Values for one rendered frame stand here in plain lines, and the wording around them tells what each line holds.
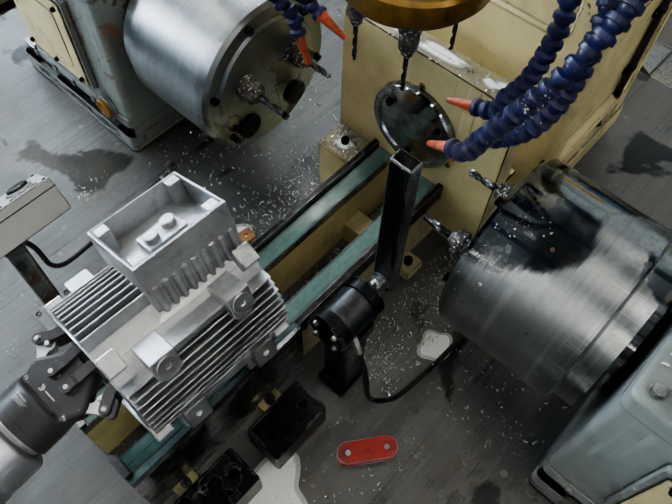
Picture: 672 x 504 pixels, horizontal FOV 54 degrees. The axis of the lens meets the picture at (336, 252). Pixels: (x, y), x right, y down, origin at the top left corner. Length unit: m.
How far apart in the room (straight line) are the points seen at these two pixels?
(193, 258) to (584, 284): 0.41
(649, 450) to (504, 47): 0.56
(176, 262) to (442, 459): 0.50
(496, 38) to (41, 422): 0.75
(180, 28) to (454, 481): 0.74
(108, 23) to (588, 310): 0.79
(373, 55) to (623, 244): 0.45
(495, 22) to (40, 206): 0.66
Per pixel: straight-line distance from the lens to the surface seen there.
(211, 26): 0.97
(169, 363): 0.70
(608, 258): 0.76
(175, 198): 0.78
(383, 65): 1.00
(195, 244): 0.71
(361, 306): 0.81
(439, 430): 1.02
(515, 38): 0.99
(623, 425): 0.77
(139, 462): 0.90
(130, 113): 1.23
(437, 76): 0.93
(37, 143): 1.37
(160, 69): 1.03
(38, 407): 0.73
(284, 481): 0.99
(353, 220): 1.11
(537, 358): 0.79
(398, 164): 0.67
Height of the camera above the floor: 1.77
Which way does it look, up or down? 59 degrees down
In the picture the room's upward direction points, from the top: 2 degrees clockwise
